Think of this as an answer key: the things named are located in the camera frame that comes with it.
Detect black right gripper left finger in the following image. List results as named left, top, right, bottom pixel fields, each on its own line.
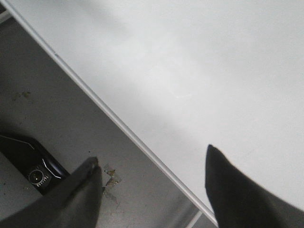
left=0, top=157, right=102, bottom=228

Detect white glossy whiteboard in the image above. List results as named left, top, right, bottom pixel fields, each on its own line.
left=2, top=0, right=304, bottom=219

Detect torn tape scraps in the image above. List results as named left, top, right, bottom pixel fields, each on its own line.
left=103, top=164, right=122, bottom=204

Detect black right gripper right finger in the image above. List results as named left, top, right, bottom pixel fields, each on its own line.
left=205, top=144, right=304, bottom=228

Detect black camera device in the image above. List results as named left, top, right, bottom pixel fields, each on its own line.
left=0, top=133, right=70, bottom=195

